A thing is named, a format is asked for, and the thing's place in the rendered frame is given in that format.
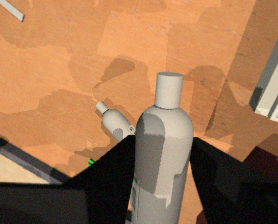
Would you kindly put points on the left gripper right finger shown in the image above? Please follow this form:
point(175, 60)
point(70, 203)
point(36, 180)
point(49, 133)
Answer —
point(230, 191)

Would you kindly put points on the grey gas cylinder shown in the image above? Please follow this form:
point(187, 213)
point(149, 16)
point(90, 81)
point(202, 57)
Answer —
point(164, 136)
point(115, 122)

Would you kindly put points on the dark red box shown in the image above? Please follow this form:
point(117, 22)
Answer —
point(262, 161)

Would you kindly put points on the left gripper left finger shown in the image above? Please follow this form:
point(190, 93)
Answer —
point(99, 194)

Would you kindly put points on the white digital scale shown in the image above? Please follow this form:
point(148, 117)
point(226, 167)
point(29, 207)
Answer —
point(264, 100)

